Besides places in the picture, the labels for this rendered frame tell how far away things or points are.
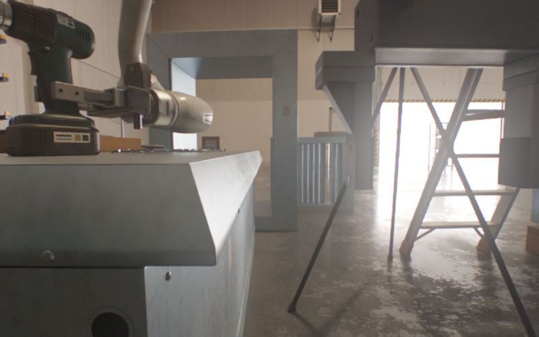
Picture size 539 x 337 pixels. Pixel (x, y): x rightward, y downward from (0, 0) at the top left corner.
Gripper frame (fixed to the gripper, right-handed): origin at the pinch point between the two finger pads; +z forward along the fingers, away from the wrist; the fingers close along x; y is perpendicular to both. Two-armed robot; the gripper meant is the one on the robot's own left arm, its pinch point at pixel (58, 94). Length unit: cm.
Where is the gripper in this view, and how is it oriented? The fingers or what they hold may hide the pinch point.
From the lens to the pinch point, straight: 57.0
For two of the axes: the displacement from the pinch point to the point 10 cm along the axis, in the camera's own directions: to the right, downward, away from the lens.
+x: -9.0, -0.3, 4.3
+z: -4.3, 0.7, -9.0
